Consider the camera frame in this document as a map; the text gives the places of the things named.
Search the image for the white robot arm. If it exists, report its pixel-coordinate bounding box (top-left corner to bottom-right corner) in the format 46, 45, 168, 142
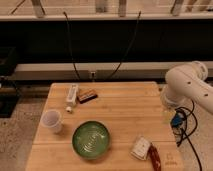
160, 61, 213, 115

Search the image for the blue device on floor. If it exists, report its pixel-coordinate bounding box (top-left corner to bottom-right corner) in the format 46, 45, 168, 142
170, 113, 185, 127

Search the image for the white square packet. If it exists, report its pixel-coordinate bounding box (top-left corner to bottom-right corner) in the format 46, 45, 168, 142
131, 136, 151, 160

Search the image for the brown black eraser block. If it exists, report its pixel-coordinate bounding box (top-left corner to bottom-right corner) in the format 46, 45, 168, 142
77, 90, 98, 104

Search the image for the green ceramic bowl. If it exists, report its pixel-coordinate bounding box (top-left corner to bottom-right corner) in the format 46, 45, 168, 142
72, 121, 110, 160

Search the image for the small white cube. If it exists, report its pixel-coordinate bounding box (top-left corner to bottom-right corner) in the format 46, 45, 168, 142
66, 106, 72, 113

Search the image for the translucent plastic cup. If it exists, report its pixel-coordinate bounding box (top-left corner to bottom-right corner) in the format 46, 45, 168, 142
40, 110, 62, 134

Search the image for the black floor cable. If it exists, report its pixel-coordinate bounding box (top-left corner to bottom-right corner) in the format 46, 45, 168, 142
172, 99, 203, 171

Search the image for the right black hanging cable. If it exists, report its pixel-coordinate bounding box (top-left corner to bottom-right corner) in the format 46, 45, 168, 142
107, 10, 142, 81

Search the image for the black hanging cable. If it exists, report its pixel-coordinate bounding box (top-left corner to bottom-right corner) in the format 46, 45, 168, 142
107, 10, 142, 81
62, 11, 82, 81

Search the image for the left black hanging cable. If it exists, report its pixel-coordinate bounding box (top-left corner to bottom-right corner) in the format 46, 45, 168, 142
62, 11, 82, 81

